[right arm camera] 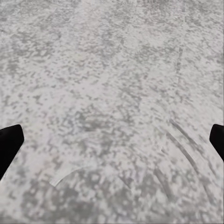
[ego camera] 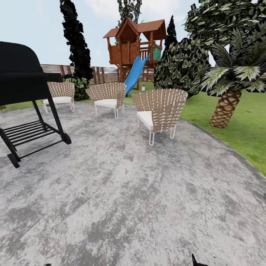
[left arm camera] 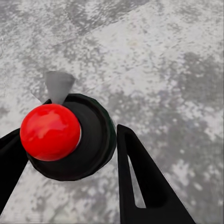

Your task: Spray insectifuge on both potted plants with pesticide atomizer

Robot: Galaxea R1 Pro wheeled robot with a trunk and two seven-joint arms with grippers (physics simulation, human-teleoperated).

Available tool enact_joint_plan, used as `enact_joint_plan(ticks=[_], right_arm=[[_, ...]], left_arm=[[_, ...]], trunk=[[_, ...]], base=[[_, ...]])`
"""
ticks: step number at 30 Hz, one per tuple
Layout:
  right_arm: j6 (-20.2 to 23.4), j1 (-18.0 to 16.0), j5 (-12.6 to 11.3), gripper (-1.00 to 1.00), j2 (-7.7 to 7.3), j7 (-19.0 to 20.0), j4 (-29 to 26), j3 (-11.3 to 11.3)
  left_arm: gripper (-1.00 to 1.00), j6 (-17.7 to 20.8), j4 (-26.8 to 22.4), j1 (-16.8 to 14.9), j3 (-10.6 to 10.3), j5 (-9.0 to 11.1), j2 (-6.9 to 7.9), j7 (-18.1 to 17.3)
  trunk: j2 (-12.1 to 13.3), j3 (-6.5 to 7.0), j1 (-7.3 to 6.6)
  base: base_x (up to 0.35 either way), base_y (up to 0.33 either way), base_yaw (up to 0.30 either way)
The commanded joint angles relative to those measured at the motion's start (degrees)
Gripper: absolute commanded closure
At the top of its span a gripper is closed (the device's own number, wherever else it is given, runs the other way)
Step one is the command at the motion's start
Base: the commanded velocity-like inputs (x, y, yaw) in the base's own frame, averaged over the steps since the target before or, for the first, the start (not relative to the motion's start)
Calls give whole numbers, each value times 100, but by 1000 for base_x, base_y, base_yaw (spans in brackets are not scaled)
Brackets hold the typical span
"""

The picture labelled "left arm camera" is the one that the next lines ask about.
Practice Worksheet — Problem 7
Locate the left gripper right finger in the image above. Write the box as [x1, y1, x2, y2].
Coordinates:
[116, 125, 196, 224]

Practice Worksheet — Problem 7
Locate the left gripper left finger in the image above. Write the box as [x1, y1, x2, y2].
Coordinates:
[0, 128, 28, 214]

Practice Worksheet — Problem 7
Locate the insectifuge atomizer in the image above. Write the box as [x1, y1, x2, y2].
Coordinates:
[20, 70, 118, 182]

